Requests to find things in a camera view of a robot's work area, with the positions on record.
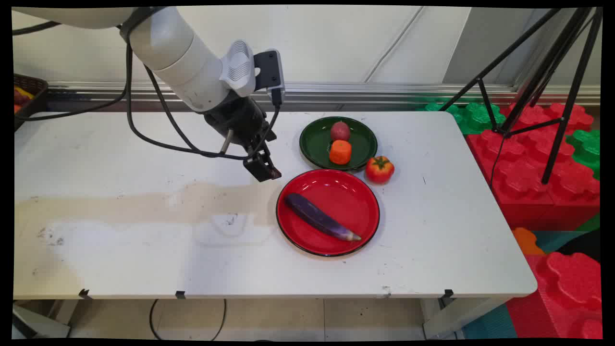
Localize thin cable on tripod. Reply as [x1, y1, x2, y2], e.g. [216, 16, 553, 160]
[489, 136, 506, 187]

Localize red toy tomato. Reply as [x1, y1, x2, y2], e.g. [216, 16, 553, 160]
[365, 155, 395, 185]

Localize black grey wrist camera box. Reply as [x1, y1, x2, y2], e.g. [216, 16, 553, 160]
[253, 49, 287, 105]

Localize white table leg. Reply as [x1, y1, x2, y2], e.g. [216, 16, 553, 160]
[422, 297, 512, 340]

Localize black cable under table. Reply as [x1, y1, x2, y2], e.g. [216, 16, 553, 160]
[148, 298, 227, 341]

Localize long black trailing cable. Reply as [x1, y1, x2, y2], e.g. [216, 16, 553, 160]
[13, 79, 129, 122]

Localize orange toy carrot piece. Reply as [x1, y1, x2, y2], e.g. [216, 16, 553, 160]
[329, 139, 352, 166]

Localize dark red toy fruit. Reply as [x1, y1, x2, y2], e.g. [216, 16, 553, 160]
[330, 121, 351, 142]

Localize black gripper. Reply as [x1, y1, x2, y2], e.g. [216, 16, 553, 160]
[204, 93, 283, 183]

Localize grey table leg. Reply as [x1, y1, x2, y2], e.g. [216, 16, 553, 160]
[13, 300, 81, 339]

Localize orange foam block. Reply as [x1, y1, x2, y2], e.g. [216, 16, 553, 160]
[511, 227, 547, 256]

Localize black camera USB cable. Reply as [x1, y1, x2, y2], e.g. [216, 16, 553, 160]
[143, 65, 285, 160]

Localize black tripod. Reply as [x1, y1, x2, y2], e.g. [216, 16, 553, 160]
[439, 7, 604, 186]

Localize purple toy eggplant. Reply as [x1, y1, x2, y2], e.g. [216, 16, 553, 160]
[284, 193, 362, 242]

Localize large red foam block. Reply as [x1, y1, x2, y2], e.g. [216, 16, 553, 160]
[465, 102, 602, 232]

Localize green foam block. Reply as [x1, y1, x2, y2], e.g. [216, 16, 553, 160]
[417, 99, 507, 136]
[566, 129, 602, 181]

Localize black cable behind arm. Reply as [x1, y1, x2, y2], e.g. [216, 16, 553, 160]
[12, 21, 62, 37]

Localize aluminium wall rail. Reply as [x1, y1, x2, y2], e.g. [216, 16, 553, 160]
[47, 81, 602, 107]

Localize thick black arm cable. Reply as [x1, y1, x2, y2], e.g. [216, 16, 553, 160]
[125, 42, 255, 161]

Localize dark green round plate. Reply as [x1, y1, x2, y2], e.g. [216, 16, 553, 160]
[299, 116, 378, 172]

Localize dark woven basket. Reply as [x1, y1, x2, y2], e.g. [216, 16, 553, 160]
[13, 73, 49, 131]

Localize teal foam floor mat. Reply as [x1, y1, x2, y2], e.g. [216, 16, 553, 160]
[462, 303, 518, 340]

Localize red round plate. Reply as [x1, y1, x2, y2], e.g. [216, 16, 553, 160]
[276, 168, 381, 258]

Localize white ribbed camera mount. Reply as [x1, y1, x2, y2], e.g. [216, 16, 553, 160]
[219, 39, 261, 98]

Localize toy fruits in basket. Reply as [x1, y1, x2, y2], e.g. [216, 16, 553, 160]
[13, 86, 35, 114]

